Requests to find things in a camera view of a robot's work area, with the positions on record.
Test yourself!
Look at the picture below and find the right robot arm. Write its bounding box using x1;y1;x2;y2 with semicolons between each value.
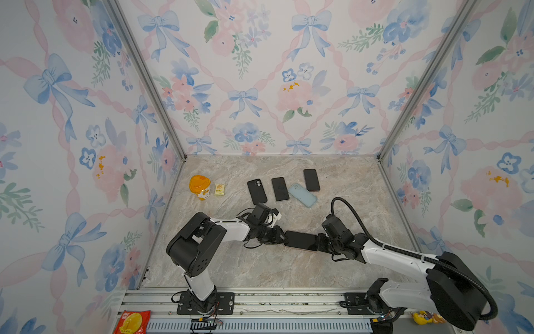
322;214;498;331

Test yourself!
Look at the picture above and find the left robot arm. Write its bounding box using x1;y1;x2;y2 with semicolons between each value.
166;203;285;315

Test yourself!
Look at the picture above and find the orange lid yogurt cup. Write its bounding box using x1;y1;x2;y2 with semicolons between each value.
189;175;211;200

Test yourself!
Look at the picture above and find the black phone far right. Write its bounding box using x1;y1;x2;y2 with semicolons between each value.
303;169;321;192

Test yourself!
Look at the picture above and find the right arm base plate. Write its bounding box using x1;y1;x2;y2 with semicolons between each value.
339;292;406;317

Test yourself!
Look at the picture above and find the black phone middle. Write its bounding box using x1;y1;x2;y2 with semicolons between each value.
271;177;289;202

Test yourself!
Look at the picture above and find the black phone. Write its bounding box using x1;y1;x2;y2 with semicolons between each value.
271;177;289;202
303;169;321;192

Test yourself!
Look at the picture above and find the aluminium rail frame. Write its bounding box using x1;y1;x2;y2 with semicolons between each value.
111;288;461;333

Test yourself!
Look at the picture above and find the black phone case with camera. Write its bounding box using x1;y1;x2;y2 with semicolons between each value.
247;179;268;205

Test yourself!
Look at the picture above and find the light blue phone case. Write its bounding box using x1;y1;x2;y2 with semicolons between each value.
288;183;318;208

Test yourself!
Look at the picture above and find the small yellow snack packet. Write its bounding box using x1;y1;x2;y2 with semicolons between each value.
214;184;226;196

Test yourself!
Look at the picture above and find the yellow and brown plush toy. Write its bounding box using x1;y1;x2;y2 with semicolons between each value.
412;311;447;326

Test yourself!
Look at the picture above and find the black corrugated cable hose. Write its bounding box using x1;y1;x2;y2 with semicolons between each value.
330;197;499;321

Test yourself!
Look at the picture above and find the black phone screen up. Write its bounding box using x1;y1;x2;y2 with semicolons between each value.
284;231;318;251

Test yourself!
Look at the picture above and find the red chip bag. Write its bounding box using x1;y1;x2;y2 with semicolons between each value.
113;310;151;334

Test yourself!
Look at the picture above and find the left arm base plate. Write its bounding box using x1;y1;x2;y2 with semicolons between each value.
171;291;235;316

